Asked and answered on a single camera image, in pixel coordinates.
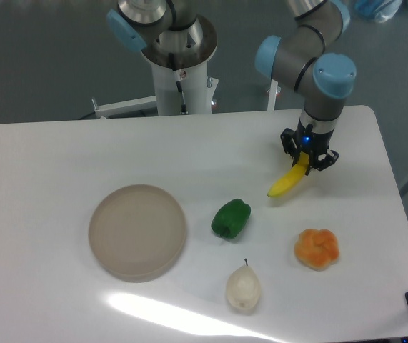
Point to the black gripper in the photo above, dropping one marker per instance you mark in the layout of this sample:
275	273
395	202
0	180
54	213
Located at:
312	137

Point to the yellow banana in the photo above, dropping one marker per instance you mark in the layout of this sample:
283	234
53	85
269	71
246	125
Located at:
287	182

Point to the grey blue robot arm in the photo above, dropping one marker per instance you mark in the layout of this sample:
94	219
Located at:
299	62

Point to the orange knotted bread roll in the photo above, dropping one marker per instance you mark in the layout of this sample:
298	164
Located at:
317	248

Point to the green bell pepper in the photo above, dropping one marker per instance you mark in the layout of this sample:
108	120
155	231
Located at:
231	219

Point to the white pear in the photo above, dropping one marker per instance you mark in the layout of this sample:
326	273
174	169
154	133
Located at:
243	288

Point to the blue plastic bag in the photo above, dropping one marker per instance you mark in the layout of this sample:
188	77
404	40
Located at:
377	11

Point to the beige round plate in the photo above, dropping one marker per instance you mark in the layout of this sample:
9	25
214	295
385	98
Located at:
137	232

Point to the white pedestal foot bar right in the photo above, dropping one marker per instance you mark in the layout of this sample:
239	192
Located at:
272	91

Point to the white pedestal foot bar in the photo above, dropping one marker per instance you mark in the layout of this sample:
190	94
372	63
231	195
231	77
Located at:
124	109
272	91

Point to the white pedestal foot bar left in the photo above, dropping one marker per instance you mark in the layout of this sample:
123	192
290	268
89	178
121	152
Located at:
124	109

